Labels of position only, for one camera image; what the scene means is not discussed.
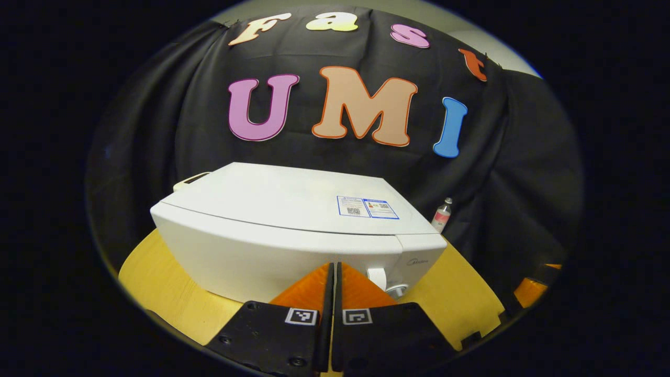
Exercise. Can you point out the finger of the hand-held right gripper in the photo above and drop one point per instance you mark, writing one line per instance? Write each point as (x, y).
(528, 292)

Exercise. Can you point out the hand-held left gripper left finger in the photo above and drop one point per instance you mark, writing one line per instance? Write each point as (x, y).
(272, 340)

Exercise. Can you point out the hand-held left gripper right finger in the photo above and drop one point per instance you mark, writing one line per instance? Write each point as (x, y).
(387, 340)

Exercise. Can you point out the white microwave oven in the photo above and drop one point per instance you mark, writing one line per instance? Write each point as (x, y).
(272, 209)

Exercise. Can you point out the small clear pink-label bottle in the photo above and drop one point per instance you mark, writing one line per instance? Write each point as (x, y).
(441, 217)

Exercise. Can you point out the white toaster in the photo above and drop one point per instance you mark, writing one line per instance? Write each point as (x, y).
(191, 180)

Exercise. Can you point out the black backdrop cloth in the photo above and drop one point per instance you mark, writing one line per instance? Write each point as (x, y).
(157, 120)

